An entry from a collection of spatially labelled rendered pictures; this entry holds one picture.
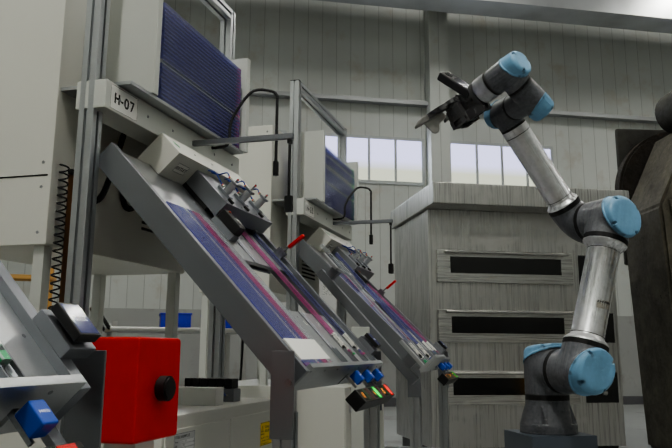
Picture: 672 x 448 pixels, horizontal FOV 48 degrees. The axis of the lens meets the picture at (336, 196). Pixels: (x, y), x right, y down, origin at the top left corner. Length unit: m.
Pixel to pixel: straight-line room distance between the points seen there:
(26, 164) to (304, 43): 9.80
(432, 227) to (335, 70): 6.38
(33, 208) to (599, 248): 1.43
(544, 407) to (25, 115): 1.51
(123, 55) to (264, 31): 9.59
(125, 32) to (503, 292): 4.02
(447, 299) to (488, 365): 0.54
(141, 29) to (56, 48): 0.21
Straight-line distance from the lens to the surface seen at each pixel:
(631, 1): 12.39
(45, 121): 1.97
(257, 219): 2.24
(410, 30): 12.08
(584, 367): 2.00
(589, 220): 2.15
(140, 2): 2.08
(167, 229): 1.72
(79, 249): 1.79
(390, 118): 11.48
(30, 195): 1.94
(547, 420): 2.12
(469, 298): 5.47
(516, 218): 5.68
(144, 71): 1.99
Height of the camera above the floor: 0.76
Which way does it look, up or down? 12 degrees up
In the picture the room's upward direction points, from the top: straight up
